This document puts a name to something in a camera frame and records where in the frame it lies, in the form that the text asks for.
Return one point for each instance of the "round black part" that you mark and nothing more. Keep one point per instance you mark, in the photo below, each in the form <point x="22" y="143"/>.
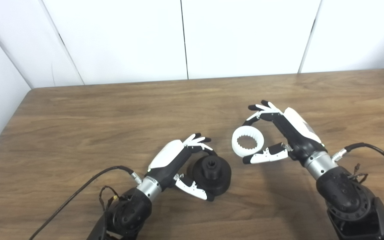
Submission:
<point x="218" y="180"/>

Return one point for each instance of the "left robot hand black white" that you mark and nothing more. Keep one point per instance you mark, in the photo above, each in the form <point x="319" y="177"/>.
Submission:
<point x="168" y="160"/>

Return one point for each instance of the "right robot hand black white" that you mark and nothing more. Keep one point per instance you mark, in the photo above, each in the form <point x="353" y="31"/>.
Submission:
<point x="298" y="133"/>

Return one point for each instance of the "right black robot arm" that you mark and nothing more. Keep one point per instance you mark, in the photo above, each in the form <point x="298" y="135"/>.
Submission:
<point x="345" y="196"/>

